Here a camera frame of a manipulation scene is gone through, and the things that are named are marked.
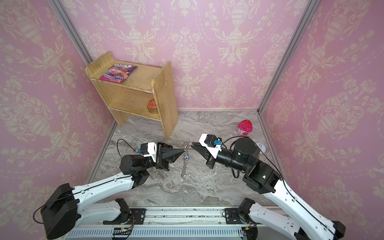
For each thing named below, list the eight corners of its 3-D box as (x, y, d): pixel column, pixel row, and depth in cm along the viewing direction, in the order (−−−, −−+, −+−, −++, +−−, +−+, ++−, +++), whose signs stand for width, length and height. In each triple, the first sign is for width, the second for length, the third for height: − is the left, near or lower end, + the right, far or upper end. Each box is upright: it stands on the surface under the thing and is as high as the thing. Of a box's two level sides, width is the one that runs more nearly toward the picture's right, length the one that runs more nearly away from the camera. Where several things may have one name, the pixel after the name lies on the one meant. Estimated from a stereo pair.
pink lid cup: (236, 138, 107) (240, 128, 98) (235, 129, 112) (238, 119, 103) (248, 138, 107) (253, 128, 98) (246, 129, 112) (251, 119, 103)
